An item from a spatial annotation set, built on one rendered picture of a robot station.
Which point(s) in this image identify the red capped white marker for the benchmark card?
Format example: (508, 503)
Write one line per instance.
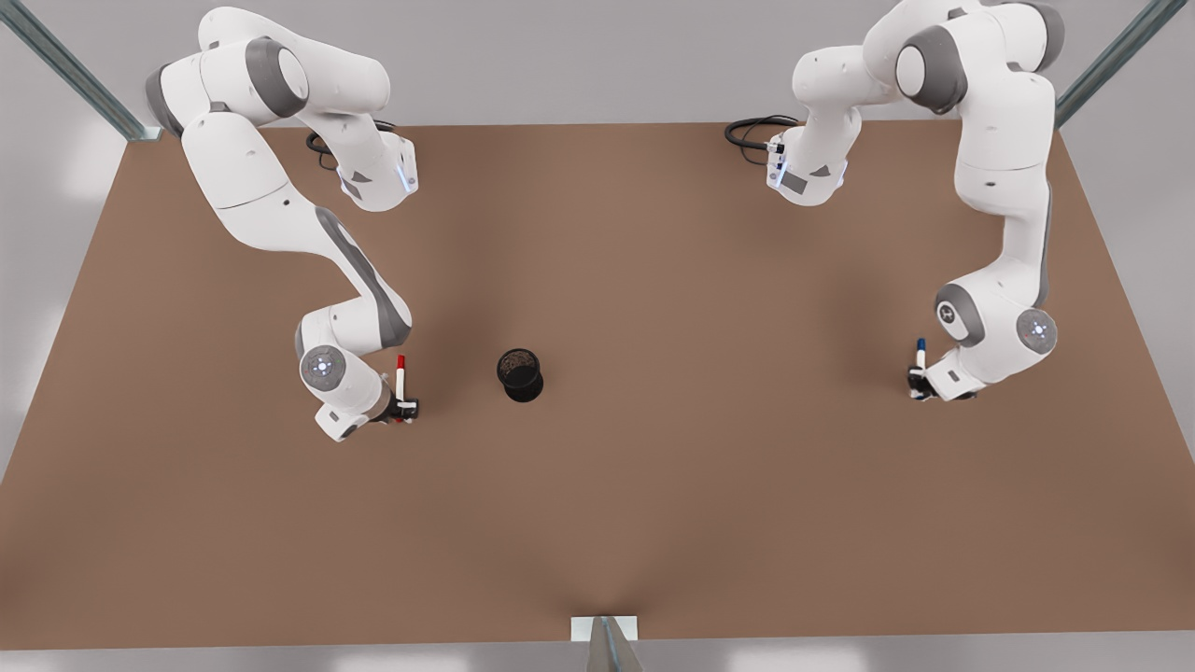
(400, 375)

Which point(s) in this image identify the silver frame post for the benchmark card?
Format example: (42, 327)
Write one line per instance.
(70, 70)
(607, 644)
(1111, 58)

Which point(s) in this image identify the black mesh pen holder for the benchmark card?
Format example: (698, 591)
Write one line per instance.
(519, 374)

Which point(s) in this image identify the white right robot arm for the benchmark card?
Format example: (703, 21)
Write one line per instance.
(271, 215)

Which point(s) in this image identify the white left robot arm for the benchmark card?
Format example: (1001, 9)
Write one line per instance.
(1004, 140)

